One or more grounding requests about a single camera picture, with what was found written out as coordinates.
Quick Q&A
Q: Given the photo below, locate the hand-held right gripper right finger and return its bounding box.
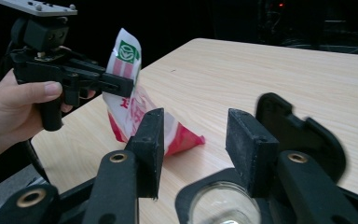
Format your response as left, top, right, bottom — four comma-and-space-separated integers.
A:
225, 107, 358, 224

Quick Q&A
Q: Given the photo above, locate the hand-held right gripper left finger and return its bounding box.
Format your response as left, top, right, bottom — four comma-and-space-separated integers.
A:
82, 106, 166, 224

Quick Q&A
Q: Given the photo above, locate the red white plastic bag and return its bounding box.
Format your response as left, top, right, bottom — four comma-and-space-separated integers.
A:
102, 27, 207, 157

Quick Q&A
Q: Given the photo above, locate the black computer tower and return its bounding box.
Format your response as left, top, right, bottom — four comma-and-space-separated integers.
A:
255, 0, 296, 43

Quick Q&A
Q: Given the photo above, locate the black floor cable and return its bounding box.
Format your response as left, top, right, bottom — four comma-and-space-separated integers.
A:
279, 36, 358, 54

